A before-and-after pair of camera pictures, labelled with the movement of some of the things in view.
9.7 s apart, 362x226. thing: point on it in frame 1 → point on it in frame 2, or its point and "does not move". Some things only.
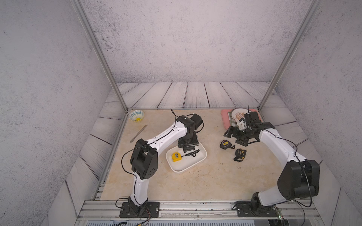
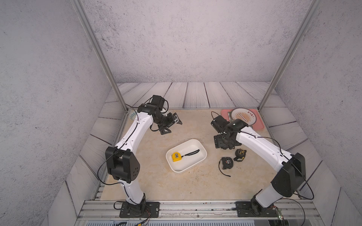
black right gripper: [234, 134] → [218, 142]
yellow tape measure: [176, 157] does not move
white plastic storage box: [187, 162] does not move
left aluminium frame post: [101, 50] does not move
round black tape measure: [240, 153] does not move
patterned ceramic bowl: [136, 115] does not move
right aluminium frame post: [313, 7] does not move
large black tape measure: [193, 153] → [227, 163]
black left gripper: [195, 142] → [171, 121]
